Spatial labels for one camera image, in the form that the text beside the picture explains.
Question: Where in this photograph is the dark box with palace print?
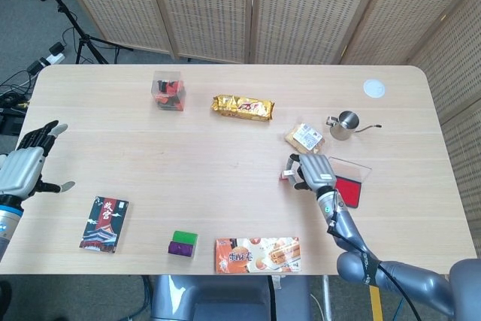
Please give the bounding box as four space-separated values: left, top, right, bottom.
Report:
78 195 130 254

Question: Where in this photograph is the clear box of red-black items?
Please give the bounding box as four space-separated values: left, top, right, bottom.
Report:
150 70 187 113

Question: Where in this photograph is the grey robot torso base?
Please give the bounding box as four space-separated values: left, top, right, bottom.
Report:
150 274 313 321

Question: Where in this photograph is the gold foil snack package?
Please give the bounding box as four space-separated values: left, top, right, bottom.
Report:
209 94 276 123

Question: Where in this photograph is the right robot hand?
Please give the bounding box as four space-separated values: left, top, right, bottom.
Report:
287 153 337 192

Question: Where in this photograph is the woven folding screen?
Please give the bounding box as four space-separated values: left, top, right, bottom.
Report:
52 0 481 265

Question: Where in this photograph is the metal table leg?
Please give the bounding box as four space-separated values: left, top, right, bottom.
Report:
322 274 332 321

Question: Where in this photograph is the black tripod stand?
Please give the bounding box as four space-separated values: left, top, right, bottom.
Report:
28 0 135 65

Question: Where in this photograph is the green and purple toy block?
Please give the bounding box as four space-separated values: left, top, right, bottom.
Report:
167 229 199 258

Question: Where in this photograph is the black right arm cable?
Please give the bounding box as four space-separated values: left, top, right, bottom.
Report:
325 219 424 321

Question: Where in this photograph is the red ink pad clear lid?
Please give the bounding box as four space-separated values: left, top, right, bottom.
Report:
325 156 372 210

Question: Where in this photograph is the steel long-spout pot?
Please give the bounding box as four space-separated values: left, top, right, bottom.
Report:
325 110 383 142

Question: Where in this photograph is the white round table grommet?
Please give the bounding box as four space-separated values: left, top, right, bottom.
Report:
362 78 386 99

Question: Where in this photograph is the white power strip with plugs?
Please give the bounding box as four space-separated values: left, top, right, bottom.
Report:
28 42 68 74

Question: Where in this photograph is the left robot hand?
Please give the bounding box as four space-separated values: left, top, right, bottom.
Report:
0 120 76 201

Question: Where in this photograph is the clear bag of biscuits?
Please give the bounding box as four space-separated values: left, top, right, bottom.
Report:
283 122 326 156

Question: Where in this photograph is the black floor cable bundle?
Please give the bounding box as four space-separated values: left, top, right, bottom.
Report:
0 68 38 135

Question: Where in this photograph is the orange egg roll snack package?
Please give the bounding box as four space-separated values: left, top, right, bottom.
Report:
214 236 302 274

